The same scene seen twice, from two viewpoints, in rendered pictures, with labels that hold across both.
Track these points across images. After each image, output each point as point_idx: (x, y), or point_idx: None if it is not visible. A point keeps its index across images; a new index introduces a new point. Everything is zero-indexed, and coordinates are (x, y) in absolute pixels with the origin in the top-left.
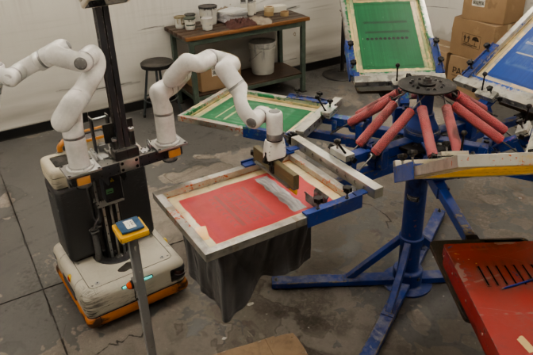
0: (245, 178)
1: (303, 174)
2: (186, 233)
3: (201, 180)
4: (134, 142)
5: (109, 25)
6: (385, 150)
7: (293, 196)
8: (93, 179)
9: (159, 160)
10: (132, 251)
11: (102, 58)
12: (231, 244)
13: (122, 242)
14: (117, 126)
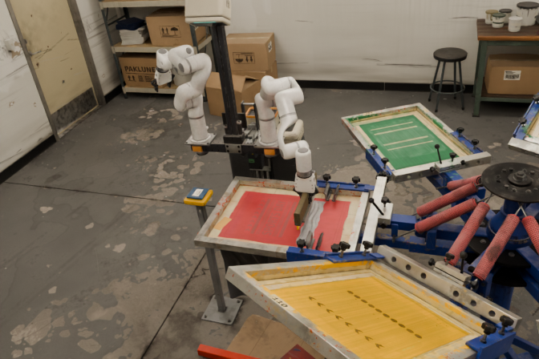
0: None
1: (351, 215)
2: (208, 218)
3: (273, 182)
4: (240, 133)
5: (221, 41)
6: (431, 230)
7: (314, 231)
8: (205, 150)
9: (257, 153)
10: (198, 212)
11: (207, 65)
12: (216, 242)
13: (184, 203)
14: (227, 117)
